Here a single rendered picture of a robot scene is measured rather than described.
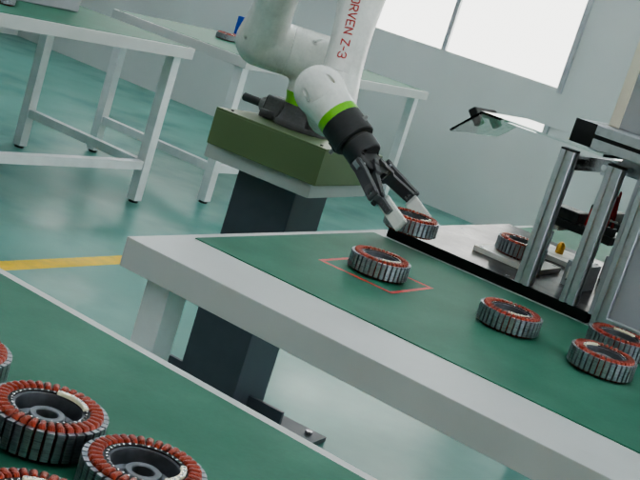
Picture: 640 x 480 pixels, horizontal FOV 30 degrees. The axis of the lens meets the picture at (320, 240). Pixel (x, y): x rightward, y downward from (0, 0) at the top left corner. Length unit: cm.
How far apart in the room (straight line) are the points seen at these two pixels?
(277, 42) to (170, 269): 124
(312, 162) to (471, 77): 510
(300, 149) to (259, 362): 63
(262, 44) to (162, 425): 186
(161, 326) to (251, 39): 122
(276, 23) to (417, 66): 519
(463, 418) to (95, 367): 53
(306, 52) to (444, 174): 500
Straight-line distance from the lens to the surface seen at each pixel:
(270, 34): 298
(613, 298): 233
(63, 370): 132
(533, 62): 776
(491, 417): 161
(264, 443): 127
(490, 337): 200
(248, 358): 313
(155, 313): 194
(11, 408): 111
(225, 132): 299
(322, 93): 249
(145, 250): 190
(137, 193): 551
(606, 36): 762
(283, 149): 291
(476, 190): 786
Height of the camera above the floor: 123
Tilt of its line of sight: 12 degrees down
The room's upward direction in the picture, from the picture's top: 18 degrees clockwise
